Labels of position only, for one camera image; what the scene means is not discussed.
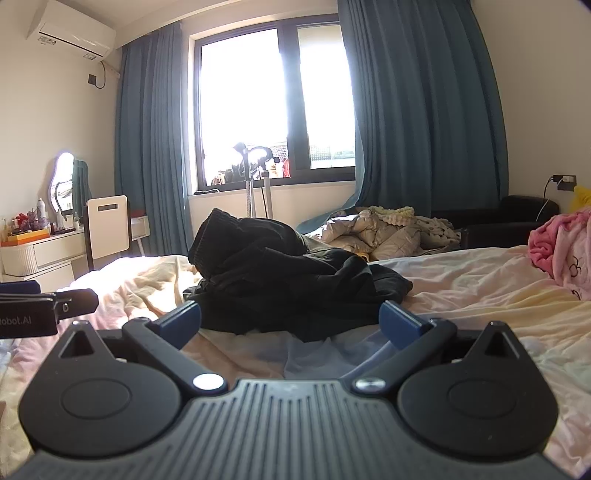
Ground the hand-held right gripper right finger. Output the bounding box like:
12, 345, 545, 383
351, 300, 525, 395

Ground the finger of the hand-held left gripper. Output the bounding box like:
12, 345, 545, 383
54, 288, 99, 320

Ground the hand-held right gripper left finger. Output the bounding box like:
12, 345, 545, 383
59, 300, 228, 395

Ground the black knit garment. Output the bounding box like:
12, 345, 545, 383
182, 208, 414, 343

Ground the white dresser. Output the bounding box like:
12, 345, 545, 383
0, 228, 88, 295

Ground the orange box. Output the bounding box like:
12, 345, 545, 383
7, 230, 51, 245

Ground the white chair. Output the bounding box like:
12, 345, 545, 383
83, 195, 129, 271

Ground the pastel duvet cover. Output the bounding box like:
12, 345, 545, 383
0, 244, 591, 462

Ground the beige puffer jacket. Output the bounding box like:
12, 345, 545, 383
321, 210, 423, 261

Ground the cluster of cosmetic bottles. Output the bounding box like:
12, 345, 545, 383
0, 196, 84, 241

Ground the white small desk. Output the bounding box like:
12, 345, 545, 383
128, 213, 151, 241

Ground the spotted cream cloth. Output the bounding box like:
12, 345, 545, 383
414, 215, 462, 248

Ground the yellow-green knitted blanket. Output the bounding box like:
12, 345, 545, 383
369, 205, 416, 223

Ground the teal hanging cloth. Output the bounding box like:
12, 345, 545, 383
73, 159, 93, 217

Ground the wavy mirror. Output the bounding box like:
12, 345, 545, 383
48, 152, 75, 216

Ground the black sofa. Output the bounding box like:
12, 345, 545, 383
431, 195, 560, 250

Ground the metal tripod stand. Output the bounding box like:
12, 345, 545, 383
231, 142, 282, 220

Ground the narrow teal curtain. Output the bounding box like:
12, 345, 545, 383
115, 23, 195, 257

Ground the pink fleece robe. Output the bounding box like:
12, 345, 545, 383
529, 212, 591, 302

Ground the wide teal curtain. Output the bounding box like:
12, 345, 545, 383
295, 0, 509, 234

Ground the yellow plush toy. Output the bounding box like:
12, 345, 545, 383
570, 185, 591, 214

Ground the dark framed window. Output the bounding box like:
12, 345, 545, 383
182, 14, 358, 191

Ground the white air conditioner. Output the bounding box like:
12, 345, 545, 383
25, 0, 116, 59

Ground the charger cable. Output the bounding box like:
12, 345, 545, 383
536, 178, 558, 221

